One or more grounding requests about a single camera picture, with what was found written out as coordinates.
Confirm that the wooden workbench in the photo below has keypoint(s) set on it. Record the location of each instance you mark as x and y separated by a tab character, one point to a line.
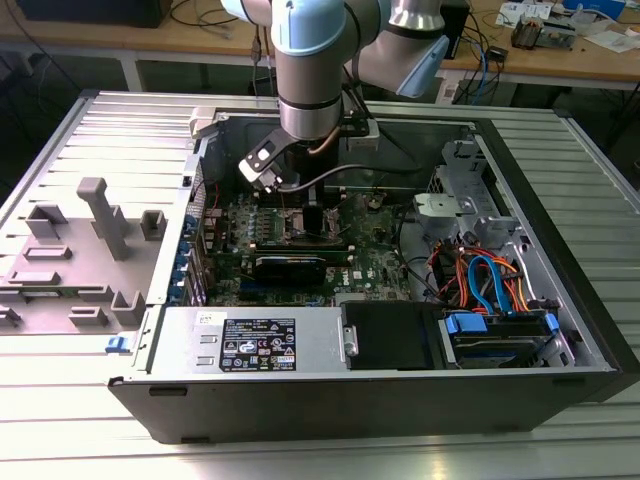
150	30

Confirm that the black graphics card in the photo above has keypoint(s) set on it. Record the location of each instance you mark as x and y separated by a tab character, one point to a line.
290	272

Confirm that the small blue clip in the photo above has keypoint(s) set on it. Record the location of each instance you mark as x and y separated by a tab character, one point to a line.
117	344

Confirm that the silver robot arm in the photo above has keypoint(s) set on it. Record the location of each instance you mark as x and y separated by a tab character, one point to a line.
310	75

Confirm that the silver CPU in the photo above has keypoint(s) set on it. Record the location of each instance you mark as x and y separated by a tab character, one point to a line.
299	230

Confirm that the black open PC case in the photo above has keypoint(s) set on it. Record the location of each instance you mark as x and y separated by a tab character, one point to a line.
300	405

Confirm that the CPU socket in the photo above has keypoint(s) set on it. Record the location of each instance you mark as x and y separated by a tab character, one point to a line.
290	216

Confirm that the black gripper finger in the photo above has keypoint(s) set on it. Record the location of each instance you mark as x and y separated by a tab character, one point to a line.
313	222

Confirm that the silver bay latch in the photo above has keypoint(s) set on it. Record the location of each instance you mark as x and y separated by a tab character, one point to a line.
351	340

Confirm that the black rating label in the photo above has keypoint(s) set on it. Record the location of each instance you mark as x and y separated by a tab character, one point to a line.
260	345

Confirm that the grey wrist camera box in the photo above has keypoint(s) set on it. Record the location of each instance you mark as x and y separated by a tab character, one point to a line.
362	136

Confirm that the green motherboard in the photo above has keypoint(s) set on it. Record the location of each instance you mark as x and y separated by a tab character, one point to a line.
370	260

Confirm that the silver drive cage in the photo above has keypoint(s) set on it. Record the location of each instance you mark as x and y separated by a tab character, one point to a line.
480	200

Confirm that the hard disk in blue carrier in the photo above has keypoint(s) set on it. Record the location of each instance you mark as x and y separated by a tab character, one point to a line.
465	322

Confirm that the blue expansion slot clip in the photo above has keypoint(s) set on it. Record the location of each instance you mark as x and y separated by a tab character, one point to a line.
190	225
184	251
179	275
176	294

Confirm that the grey parts rack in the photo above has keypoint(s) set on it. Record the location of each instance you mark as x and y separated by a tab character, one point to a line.
80	260

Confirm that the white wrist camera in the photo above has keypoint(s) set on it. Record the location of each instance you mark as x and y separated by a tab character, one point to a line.
260	165

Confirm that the silver power supply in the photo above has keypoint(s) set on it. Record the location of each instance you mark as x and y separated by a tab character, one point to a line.
175	345

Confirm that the black RAM slot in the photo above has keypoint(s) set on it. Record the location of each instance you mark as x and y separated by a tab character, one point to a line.
334	189
334	199

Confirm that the large black box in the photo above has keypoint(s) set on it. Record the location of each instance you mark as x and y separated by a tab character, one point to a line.
90	12

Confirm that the grey bench device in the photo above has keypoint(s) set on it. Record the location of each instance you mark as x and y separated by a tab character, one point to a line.
560	35

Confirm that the copper coil part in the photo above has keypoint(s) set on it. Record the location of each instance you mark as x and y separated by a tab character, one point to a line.
525	32

